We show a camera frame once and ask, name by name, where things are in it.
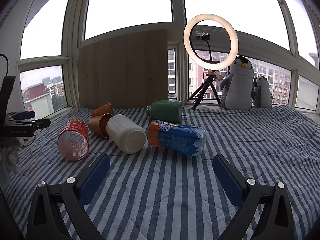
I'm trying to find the orange patterned paper cup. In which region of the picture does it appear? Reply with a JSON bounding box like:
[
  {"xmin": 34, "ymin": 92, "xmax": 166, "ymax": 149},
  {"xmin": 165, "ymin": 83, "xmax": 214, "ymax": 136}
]
[{"xmin": 91, "ymin": 102, "xmax": 114, "ymax": 117}]

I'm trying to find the white plastic cup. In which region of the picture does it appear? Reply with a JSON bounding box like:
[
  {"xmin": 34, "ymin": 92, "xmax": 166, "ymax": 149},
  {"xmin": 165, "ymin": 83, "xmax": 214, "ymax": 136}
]
[{"xmin": 106, "ymin": 114, "xmax": 146, "ymax": 154}]

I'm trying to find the left gloved hand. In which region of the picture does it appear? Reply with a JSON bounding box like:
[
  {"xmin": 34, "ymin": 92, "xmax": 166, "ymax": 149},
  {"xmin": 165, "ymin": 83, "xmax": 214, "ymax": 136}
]
[{"xmin": 0, "ymin": 137, "xmax": 24, "ymax": 191}]

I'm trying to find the red clear plastic bottle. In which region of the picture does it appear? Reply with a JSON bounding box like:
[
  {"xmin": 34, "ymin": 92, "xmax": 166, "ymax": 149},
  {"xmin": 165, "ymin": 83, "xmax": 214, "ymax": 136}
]
[{"xmin": 57, "ymin": 119, "xmax": 89, "ymax": 161}]

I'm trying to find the wooden board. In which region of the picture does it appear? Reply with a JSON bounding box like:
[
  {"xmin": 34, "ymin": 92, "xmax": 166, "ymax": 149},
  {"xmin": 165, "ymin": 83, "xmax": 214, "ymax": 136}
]
[{"xmin": 78, "ymin": 29, "xmax": 168, "ymax": 108}]

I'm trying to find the striped blue white quilt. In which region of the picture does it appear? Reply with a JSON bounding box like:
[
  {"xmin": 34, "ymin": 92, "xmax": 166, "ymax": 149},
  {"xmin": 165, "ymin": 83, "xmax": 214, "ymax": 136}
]
[{"xmin": 4, "ymin": 106, "xmax": 319, "ymax": 239}]

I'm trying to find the green metal flask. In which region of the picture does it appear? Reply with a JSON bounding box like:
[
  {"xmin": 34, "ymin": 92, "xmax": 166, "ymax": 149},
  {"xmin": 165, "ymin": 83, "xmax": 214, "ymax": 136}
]
[{"xmin": 146, "ymin": 100, "xmax": 183, "ymax": 123}]

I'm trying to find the small grey penguin plush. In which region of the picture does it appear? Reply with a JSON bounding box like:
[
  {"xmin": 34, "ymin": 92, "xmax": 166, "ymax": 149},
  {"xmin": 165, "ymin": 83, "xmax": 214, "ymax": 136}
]
[{"xmin": 253, "ymin": 76, "xmax": 272, "ymax": 108}]

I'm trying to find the large grey penguin plush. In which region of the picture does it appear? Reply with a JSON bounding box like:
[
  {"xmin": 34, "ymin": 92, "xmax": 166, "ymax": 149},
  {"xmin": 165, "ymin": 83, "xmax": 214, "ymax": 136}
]
[{"xmin": 220, "ymin": 56, "xmax": 254, "ymax": 110}]

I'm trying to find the black tripod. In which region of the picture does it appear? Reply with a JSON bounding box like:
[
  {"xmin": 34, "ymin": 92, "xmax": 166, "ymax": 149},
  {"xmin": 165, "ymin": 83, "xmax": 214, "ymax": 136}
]
[{"xmin": 187, "ymin": 70, "xmax": 220, "ymax": 109}]

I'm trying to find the phone holder clamp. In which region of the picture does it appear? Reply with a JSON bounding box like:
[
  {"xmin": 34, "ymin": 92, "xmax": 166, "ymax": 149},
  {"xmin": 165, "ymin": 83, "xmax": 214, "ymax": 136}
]
[{"xmin": 195, "ymin": 31, "xmax": 213, "ymax": 63}]

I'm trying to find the ring light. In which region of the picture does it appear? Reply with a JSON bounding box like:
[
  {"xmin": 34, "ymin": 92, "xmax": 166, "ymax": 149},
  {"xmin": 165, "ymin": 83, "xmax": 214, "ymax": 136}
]
[{"xmin": 183, "ymin": 14, "xmax": 239, "ymax": 70}]

